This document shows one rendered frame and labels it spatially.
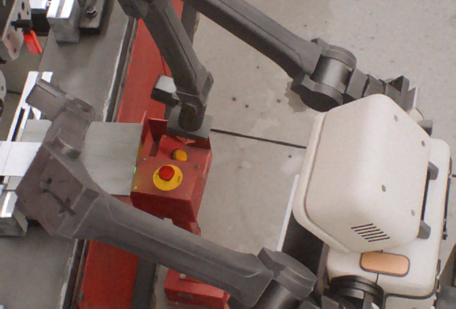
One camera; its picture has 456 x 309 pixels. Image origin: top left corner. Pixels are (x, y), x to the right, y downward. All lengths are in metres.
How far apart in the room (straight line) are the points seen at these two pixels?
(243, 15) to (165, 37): 0.20
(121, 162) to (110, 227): 0.63
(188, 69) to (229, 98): 1.40
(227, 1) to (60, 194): 0.48
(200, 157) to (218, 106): 0.98
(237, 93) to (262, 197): 0.49
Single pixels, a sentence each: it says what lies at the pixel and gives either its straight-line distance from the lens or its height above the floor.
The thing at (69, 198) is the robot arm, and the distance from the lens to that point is 0.88.
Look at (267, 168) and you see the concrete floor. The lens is 2.64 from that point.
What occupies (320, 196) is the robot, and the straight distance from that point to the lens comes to 1.04.
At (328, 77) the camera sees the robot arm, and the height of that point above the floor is 1.27.
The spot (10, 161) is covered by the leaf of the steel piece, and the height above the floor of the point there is 1.00.
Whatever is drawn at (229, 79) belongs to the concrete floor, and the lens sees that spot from 2.89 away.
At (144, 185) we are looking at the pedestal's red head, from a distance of 1.74.
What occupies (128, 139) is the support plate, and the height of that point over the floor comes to 1.00.
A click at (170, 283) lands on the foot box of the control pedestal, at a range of 2.34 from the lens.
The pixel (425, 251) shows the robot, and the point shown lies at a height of 1.24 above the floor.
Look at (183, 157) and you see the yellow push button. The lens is 1.83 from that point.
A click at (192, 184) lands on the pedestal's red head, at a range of 1.72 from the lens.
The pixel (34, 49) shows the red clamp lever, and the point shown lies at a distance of 1.53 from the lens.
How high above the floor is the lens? 2.26
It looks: 56 degrees down
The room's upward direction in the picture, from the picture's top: 7 degrees counter-clockwise
